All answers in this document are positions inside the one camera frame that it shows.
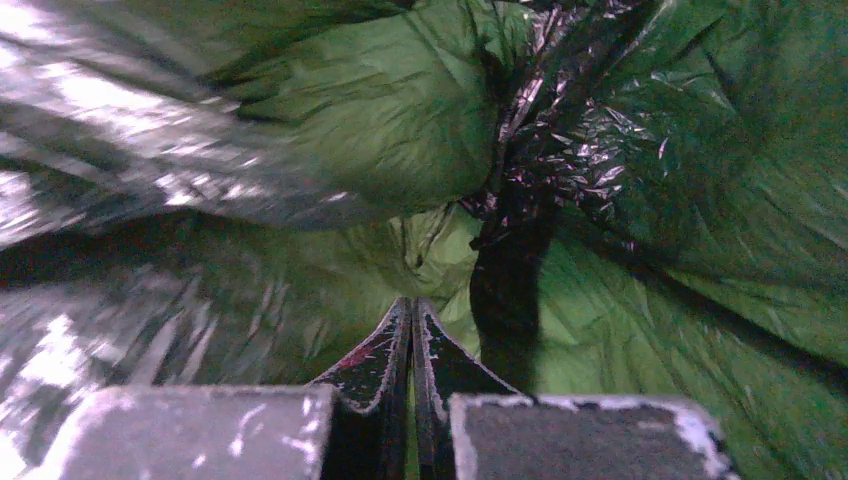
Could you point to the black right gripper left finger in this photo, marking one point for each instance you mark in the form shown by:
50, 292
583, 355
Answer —
348, 423

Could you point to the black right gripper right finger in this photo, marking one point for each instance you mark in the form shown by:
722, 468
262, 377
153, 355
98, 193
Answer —
473, 425

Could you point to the black trash bag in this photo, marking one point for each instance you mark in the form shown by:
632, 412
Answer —
614, 197

